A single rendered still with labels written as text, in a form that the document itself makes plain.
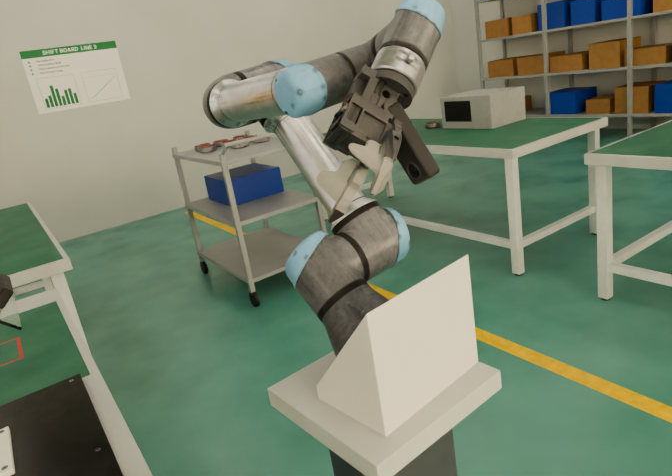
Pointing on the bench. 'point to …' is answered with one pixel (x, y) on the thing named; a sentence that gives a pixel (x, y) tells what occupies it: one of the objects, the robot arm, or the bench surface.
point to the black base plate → (58, 433)
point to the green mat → (38, 353)
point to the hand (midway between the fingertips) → (353, 213)
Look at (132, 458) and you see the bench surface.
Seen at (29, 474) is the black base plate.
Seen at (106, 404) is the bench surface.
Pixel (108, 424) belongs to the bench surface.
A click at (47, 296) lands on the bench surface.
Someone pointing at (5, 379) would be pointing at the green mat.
